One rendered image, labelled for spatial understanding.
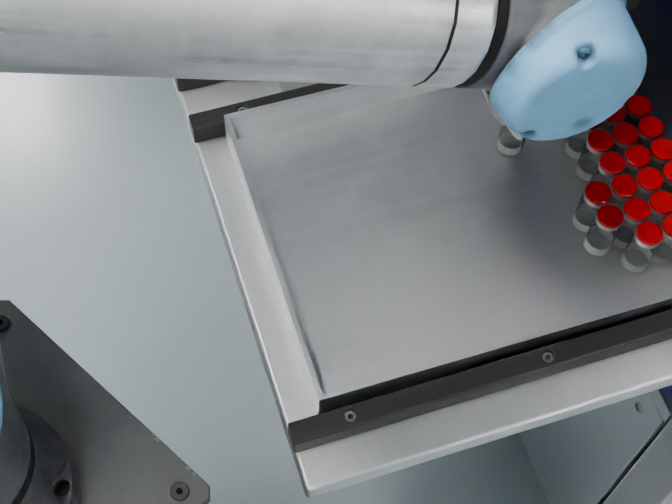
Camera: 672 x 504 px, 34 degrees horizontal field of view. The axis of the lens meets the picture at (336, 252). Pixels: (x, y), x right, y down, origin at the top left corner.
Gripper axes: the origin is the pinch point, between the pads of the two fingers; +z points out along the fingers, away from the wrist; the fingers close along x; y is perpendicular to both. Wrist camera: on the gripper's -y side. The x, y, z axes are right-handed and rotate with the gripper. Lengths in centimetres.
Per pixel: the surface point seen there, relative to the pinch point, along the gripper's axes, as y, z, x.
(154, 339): -33, 94, -33
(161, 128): -74, 94, -22
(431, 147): -1.2, 5.4, -6.4
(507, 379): 20.9, 3.6, -8.7
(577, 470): 14, 67, 15
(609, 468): 17, 56, 15
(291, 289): 8.3, 5.4, -21.5
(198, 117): -8.5, 3.6, -24.5
